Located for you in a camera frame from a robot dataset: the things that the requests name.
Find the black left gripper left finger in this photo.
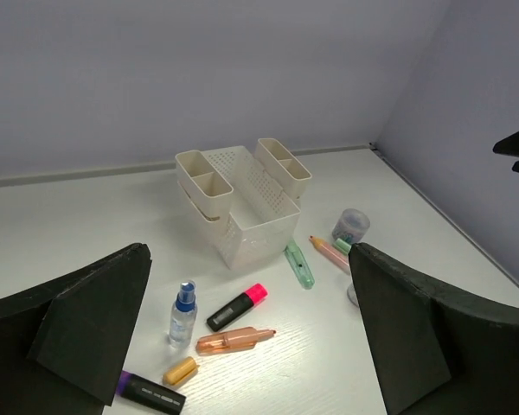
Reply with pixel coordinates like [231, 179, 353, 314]
[0, 243, 151, 414]

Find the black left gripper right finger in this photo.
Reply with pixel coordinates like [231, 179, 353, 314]
[349, 243, 519, 414]

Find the black purple highlighter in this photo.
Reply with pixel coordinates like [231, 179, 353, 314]
[116, 371, 186, 415]

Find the clear jar of paperclips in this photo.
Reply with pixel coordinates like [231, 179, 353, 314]
[331, 208, 370, 245]

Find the black pink highlighter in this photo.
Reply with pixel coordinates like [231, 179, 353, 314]
[206, 284, 268, 332]

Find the yellow highlighter cap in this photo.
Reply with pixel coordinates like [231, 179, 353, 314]
[162, 356, 200, 386]

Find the mint green cap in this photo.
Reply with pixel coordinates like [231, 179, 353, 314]
[333, 238, 351, 256]

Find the pink highlighter pen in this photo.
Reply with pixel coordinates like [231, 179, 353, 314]
[309, 235, 350, 274]

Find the green highlighter near basket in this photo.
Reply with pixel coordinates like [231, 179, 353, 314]
[285, 239, 315, 290]

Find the orange highlighter pen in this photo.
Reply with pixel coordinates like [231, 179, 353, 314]
[195, 327, 276, 355]

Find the cream perforated organizer basket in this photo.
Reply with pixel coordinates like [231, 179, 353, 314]
[176, 137, 311, 269]

